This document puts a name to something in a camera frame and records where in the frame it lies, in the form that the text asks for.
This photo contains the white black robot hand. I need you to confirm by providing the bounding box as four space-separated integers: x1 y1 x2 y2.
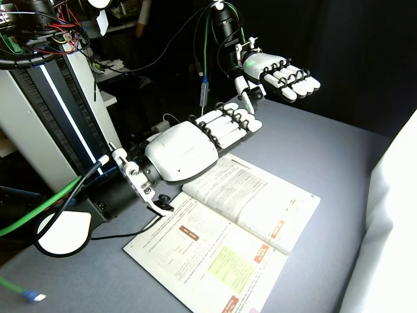
143 102 263 183
234 52 322 114

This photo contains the translucent adapter stick, blue end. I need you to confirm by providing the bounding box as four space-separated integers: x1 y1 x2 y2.
199 75 210 108

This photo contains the open printed book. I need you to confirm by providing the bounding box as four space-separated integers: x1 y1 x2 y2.
122 153 322 313

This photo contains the cluttered white background desk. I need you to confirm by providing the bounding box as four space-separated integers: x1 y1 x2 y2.
93 55 131 108

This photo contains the black curtain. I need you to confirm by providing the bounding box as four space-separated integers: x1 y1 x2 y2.
224 0 417 138

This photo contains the grey table cloth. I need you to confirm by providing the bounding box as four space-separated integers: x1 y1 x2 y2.
0 97 394 313

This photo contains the person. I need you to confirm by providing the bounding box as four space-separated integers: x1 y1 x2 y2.
135 0 154 38

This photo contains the white black robot body column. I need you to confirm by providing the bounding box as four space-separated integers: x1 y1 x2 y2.
0 48 123 196

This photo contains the white paper tag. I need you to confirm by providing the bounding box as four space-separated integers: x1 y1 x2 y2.
96 9 109 37

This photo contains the white side panel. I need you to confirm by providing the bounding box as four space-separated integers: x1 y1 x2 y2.
337 109 417 313

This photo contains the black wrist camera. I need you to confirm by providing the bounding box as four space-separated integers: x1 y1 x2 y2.
249 83 267 101
152 194 175 216

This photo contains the thin green cable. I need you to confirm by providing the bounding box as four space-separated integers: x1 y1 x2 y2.
202 3 218 79

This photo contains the cable with usb plug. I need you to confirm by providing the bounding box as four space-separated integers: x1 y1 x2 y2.
192 5 214 78

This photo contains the thin black table cable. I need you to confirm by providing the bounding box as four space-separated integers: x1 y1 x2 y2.
90 213 164 241

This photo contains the thick black cable, white end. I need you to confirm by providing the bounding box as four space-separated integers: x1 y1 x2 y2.
34 155 110 258

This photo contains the thick green cable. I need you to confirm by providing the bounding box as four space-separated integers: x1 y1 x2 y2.
0 175 84 237

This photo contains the black robot neck with wires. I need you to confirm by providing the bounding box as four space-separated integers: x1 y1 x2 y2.
0 0 92 71

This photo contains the green cable with blue plug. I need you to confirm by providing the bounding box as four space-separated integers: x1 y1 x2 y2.
0 276 47 303

